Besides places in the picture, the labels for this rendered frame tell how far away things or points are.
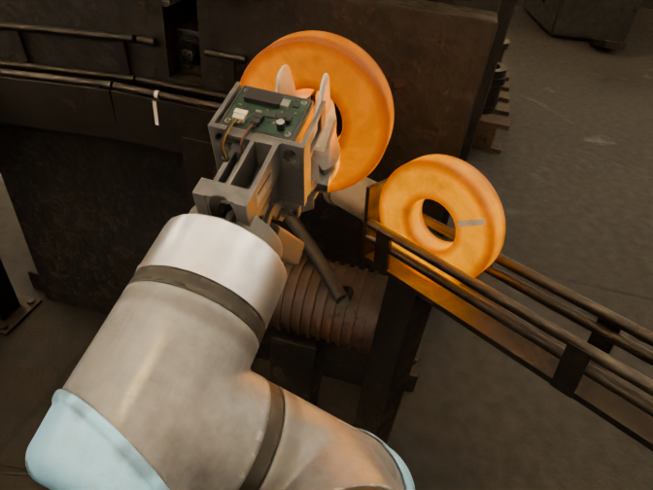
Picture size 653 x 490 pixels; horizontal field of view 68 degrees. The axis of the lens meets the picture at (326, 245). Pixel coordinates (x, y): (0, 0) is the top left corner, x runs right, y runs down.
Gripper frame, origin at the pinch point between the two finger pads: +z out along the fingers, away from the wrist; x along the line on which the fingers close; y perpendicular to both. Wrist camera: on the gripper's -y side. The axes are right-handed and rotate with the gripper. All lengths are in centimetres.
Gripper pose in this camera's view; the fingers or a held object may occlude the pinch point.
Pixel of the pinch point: (315, 98)
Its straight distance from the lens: 48.8
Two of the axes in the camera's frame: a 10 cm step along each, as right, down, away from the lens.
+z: 2.9, -7.8, 5.6
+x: -9.6, -2.5, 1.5
